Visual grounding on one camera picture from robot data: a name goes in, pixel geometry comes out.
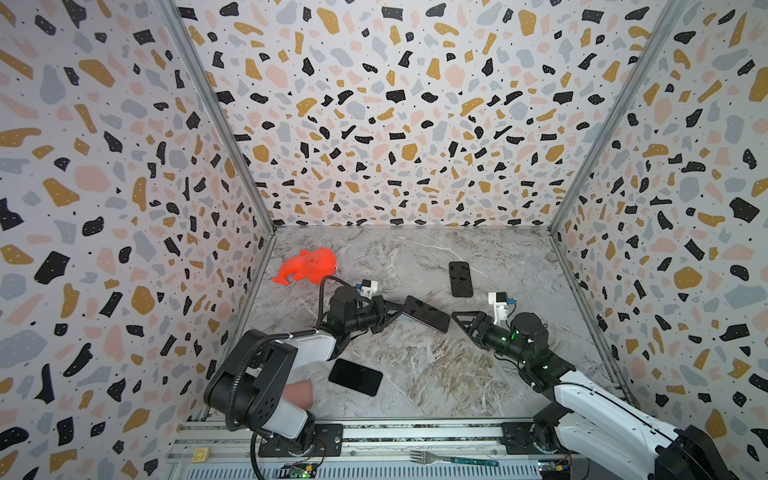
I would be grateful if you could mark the pink phone case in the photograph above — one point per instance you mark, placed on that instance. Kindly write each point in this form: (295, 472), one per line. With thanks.
(299, 394)

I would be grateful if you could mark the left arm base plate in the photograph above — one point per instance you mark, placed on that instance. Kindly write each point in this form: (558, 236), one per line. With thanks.
(323, 440)

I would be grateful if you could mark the black phone case camera cutout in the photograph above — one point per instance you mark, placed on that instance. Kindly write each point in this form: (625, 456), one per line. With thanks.
(460, 279)

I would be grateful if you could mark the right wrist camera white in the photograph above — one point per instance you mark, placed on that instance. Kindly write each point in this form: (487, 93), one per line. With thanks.
(502, 305)

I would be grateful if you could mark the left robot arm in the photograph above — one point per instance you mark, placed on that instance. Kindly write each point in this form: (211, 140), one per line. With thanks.
(248, 387)

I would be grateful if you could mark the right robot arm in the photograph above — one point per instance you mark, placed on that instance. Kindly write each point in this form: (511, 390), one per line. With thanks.
(584, 417)

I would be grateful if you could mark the silver fork green handle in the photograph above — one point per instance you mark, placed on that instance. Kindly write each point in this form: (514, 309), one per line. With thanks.
(429, 458)

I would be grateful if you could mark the black phone case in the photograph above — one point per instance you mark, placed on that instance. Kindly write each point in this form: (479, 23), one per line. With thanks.
(426, 314)

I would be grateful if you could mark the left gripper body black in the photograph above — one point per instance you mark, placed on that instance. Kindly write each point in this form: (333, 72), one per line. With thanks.
(369, 317)

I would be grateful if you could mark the left circuit board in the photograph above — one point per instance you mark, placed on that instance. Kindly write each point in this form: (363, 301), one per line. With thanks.
(298, 471)

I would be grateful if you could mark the red plush toy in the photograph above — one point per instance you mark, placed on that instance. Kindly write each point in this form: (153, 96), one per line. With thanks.
(310, 265)

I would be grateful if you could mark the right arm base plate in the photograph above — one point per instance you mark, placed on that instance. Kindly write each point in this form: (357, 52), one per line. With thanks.
(529, 438)

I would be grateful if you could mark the yellow sticker tag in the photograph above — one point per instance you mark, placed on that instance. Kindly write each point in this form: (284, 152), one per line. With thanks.
(200, 455)

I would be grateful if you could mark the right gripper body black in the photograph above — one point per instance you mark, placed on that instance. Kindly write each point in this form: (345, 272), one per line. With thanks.
(480, 327)

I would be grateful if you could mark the circuit board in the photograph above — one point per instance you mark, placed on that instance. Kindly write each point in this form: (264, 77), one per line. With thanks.
(554, 470)
(298, 471)

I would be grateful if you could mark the aluminium rail frame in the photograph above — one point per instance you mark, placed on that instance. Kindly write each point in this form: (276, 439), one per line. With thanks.
(372, 449)

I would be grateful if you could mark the right circuit board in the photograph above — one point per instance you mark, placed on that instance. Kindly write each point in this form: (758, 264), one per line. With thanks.
(554, 470)

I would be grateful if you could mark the black phone left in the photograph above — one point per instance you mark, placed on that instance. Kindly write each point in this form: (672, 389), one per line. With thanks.
(355, 377)

